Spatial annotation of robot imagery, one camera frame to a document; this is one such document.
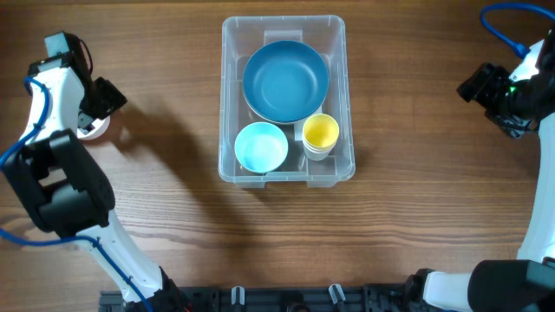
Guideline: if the light blue bowl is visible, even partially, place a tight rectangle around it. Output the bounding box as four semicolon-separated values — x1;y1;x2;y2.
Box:
234;121;289;174

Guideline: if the clear plastic storage container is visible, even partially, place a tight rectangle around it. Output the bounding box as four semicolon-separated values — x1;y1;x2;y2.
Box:
218;15;356;188

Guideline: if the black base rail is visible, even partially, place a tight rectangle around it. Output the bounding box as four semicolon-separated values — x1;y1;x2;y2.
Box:
98;283;434;312

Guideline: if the yellow cup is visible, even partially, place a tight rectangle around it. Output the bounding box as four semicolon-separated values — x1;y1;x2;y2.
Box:
302;114;340;151

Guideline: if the dark blue bowl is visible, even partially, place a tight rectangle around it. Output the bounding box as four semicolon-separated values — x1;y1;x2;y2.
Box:
242;40;330;106

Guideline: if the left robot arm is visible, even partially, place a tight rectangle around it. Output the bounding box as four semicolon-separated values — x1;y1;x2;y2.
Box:
1;31;193;311

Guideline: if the cream plate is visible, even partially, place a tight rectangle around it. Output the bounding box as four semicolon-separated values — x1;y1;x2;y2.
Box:
246;101;323;125

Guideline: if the left blue cable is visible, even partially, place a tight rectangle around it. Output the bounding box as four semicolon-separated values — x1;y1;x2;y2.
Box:
0;76;153;312

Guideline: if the pink bowl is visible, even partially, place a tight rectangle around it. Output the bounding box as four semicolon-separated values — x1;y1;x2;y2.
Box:
77;116;110;140

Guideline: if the pink cup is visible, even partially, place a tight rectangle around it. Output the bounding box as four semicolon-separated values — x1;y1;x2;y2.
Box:
303;142;334;161

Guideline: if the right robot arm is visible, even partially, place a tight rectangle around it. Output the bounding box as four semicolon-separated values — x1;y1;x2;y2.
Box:
412;36;554;311

